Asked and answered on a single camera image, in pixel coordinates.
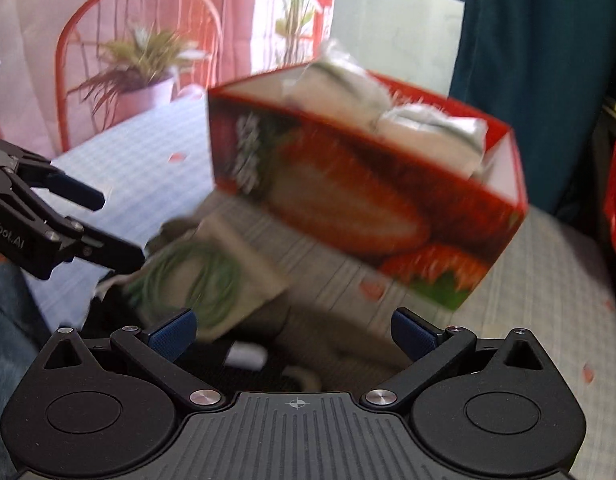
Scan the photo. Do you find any olive knitted cloth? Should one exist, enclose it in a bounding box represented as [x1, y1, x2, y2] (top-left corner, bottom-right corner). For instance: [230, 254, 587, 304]
[144, 209, 414, 394]

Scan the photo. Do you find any white zippered pouch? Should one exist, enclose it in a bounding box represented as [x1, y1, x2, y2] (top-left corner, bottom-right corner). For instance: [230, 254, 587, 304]
[283, 40, 488, 178]

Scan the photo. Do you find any blue plaid tablecloth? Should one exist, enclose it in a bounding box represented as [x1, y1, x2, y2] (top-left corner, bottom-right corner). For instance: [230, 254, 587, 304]
[47, 100, 616, 479]

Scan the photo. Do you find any potted green plant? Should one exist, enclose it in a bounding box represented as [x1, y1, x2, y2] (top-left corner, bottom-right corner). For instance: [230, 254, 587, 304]
[73, 25, 210, 129]

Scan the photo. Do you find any red strawberry cardboard box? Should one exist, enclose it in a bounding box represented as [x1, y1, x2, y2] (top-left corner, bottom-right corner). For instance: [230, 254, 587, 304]
[208, 64, 528, 310]

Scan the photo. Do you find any tall leafy plant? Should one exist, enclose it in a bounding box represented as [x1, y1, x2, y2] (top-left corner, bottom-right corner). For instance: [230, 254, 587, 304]
[259, 0, 324, 68]

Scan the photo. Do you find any teal curtain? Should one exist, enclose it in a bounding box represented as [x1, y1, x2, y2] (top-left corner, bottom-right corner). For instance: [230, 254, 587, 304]
[450, 0, 616, 212]

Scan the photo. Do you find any red wire chair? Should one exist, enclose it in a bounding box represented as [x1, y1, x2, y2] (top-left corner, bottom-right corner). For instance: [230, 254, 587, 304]
[55, 0, 223, 152]

